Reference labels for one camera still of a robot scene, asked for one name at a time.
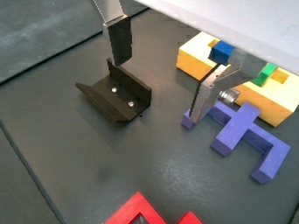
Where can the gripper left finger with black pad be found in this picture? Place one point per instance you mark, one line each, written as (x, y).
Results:
(117, 28)

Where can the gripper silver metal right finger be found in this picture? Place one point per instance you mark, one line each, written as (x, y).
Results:
(222, 78)

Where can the purple interlocking block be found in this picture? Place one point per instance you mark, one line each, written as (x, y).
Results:
(239, 128)

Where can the yellow slotted board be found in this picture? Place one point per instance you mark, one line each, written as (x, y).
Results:
(277, 98)

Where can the black L-shaped fixture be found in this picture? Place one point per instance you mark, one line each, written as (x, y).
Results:
(119, 95)

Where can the blue bar block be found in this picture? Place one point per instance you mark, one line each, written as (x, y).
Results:
(221, 53)

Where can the green bar block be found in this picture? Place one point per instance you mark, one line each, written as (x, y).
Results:
(265, 74)

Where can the red interlocking block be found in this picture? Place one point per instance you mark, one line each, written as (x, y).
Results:
(137, 207)

